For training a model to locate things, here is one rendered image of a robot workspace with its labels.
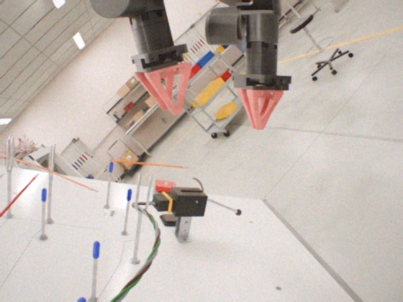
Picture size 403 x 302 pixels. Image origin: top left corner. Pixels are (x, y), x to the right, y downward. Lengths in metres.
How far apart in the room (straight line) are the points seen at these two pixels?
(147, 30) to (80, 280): 0.35
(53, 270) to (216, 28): 0.46
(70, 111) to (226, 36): 8.15
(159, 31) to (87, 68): 8.21
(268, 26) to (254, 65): 0.07
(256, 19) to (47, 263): 0.50
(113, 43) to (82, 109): 2.01
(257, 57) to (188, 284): 0.38
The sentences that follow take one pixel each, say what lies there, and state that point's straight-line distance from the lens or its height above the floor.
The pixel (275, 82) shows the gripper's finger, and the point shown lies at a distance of 0.53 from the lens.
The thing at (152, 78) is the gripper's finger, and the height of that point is 1.31.
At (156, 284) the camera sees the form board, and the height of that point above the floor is 1.11.
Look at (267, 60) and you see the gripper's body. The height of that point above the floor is 1.20.
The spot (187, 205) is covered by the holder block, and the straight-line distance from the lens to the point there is 0.52.
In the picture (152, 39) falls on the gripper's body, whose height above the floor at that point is 1.35.
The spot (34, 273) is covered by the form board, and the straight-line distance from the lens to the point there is 0.45.
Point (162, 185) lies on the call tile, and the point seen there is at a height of 1.12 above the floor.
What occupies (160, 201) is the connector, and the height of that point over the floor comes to 1.16.
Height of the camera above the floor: 1.31
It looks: 16 degrees down
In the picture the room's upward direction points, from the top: 44 degrees counter-clockwise
